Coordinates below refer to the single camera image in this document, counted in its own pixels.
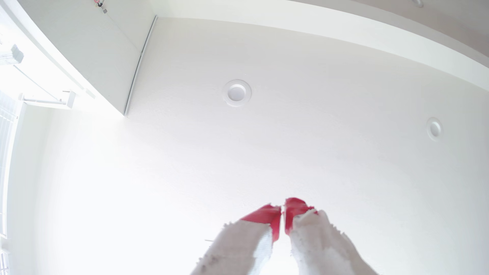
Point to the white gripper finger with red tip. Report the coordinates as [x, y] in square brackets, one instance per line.
[321, 244]
[244, 244]

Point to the round recessed ceiling light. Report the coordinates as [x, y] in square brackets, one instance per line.
[434, 129]
[237, 93]

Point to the white door panel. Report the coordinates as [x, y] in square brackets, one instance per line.
[99, 49]

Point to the white curtain rod bracket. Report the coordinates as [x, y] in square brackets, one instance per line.
[11, 56]
[49, 101]

